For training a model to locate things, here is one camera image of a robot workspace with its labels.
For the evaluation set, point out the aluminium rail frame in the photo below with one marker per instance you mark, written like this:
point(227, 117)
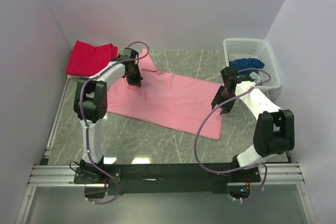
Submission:
point(52, 197)

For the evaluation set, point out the white plastic basket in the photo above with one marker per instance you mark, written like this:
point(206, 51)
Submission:
point(247, 48)

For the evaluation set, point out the pink t-shirt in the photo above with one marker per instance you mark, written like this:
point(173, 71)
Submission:
point(169, 100)

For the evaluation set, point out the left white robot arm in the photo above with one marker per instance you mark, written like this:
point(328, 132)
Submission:
point(91, 101)

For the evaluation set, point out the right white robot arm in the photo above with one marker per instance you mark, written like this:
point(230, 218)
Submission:
point(275, 128)

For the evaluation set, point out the folded magenta t-shirt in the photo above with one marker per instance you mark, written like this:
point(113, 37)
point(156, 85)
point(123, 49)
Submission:
point(87, 60)

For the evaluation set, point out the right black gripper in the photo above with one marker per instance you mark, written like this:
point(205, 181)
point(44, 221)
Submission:
point(217, 99)

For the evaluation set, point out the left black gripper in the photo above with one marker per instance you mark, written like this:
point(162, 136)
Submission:
point(136, 82)

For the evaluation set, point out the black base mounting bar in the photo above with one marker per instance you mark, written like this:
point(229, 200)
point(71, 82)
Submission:
point(160, 178)

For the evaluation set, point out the blue t-shirt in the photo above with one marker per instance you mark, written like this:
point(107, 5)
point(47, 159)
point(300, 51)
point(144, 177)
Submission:
point(243, 65)

